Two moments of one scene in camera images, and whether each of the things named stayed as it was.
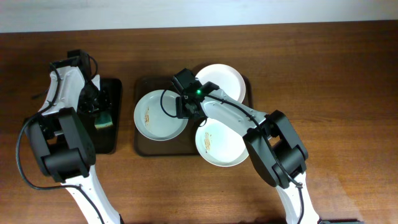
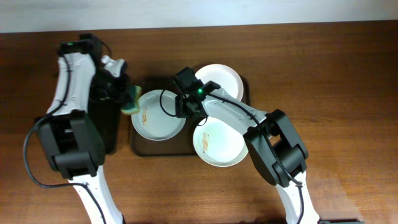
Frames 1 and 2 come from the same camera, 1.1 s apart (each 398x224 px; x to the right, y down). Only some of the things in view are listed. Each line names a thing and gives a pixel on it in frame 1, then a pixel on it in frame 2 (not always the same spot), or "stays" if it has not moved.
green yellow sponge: x=104 y=119 → x=132 y=104
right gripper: x=181 y=112 stays
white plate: x=155 y=116 stays
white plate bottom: x=219 y=145 stays
